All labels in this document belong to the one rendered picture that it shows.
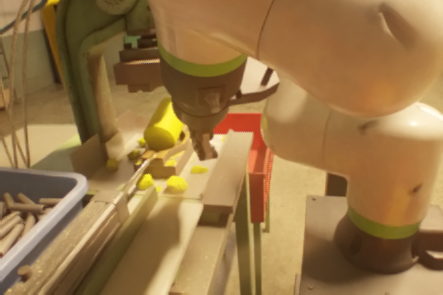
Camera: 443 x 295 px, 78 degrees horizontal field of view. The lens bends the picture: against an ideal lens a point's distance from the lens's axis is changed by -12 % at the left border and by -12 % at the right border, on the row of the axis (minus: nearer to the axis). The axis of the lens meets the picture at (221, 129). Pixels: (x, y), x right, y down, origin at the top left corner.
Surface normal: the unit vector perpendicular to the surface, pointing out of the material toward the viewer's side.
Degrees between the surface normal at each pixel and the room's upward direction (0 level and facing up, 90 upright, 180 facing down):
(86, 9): 90
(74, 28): 90
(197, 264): 0
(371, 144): 85
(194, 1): 113
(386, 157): 89
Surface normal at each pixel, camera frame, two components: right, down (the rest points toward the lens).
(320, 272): -0.08, -0.92
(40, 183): -0.22, 0.25
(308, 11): -0.44, 0.29
